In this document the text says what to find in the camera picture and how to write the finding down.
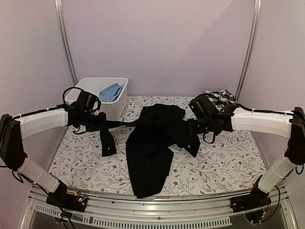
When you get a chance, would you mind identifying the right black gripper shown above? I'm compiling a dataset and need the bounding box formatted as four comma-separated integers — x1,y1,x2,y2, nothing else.
187,118,214,135

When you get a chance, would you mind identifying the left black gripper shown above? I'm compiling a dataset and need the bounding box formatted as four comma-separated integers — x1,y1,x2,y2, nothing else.
78,111,107,132

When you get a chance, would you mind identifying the black long sleeve shirt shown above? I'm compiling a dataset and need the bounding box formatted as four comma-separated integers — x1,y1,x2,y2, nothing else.
99,104,201,199

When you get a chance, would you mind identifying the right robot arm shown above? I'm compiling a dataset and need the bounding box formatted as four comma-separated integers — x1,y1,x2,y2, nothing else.
188,94,305,208

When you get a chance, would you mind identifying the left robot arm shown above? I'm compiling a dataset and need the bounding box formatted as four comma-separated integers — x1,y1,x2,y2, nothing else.
0,90,106,207

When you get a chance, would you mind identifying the light blue shirt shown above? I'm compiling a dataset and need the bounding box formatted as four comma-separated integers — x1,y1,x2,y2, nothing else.
99,83,123,103

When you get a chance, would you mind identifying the white plastic bin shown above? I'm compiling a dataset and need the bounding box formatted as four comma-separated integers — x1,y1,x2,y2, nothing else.
63,77,128,121

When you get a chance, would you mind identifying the black white checkered shirt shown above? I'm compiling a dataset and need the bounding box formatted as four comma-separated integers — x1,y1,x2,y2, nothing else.
205,89,237,111

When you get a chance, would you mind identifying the floral patterned tablecloth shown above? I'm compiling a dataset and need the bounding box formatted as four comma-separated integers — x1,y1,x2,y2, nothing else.
47,95,271,197

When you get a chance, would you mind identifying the aluminium front rail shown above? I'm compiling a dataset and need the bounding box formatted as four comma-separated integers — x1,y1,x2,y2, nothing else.
20,186,301,229

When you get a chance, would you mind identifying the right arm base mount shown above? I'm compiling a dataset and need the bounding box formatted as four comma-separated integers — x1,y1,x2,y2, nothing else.
230,189,271,213

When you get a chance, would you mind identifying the right aluminium frame post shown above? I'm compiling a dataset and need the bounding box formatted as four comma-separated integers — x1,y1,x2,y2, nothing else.
239,0,263,82

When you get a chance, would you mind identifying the aluminium frame post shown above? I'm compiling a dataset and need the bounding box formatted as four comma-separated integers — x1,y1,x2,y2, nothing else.
54,0,78,85
239,0,263,82

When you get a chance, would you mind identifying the left aluminium frame post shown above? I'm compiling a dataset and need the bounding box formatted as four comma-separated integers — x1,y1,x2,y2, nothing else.
54,0,78,85

